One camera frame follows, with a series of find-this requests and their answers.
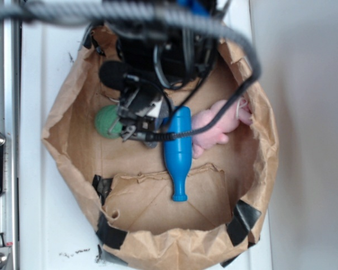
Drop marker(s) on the blue plastic bottle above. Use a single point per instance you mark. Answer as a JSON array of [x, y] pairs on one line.
[[178, 153]]

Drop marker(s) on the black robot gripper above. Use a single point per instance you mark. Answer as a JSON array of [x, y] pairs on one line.
[[137, 112]]

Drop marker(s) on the brown paper bag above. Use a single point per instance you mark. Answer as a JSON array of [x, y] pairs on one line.
[[161, 233]]

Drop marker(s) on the pink plush animal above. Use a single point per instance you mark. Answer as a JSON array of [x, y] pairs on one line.
[[239, 112]]

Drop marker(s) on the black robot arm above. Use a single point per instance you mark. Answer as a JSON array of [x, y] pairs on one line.
[[154, 56]]

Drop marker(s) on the gray plush bunny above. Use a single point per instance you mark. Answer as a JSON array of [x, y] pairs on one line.
[[155, 111]]

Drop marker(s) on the black tape top left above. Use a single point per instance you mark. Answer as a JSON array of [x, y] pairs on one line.
[[88, 39]]

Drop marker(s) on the green ball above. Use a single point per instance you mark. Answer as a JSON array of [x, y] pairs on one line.
[[107, 122]]

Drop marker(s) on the black tape bottom left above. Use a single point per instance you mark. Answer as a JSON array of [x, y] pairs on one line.
[[108, 235]]

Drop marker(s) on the aluminium frame rail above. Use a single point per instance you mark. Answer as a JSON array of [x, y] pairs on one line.
[[9, 236]]

